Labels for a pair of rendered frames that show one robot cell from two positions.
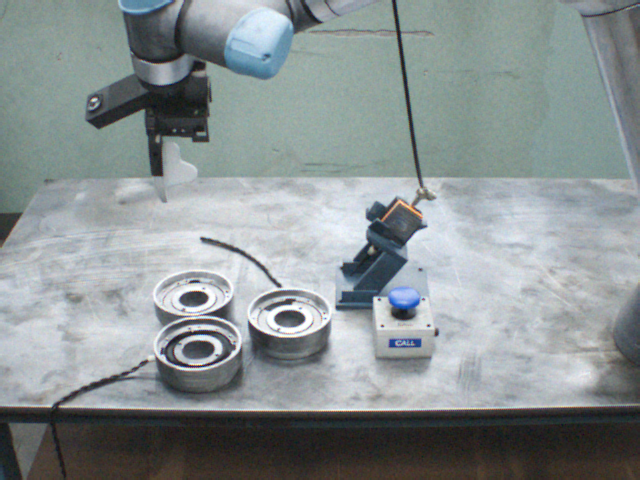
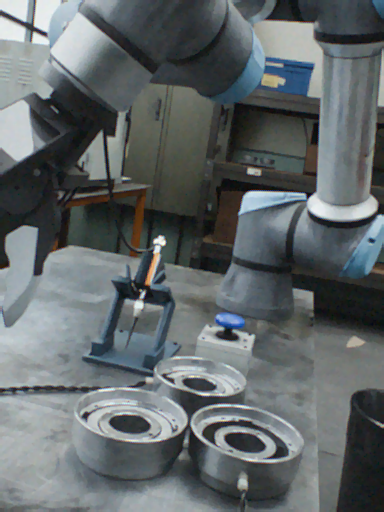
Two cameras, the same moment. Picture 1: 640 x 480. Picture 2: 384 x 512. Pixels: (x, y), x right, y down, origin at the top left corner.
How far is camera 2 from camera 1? 1.06 m
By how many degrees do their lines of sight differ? 76
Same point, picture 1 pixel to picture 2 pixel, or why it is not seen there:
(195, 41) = (232, 41)
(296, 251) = (25, 367)
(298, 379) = not seen: hidden behind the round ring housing
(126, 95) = (35, 136)
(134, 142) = not seen: outside the picture
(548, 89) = not seen: outside the picture
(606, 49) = (367, 79)
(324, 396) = (296, 415)
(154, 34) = (200, 22)
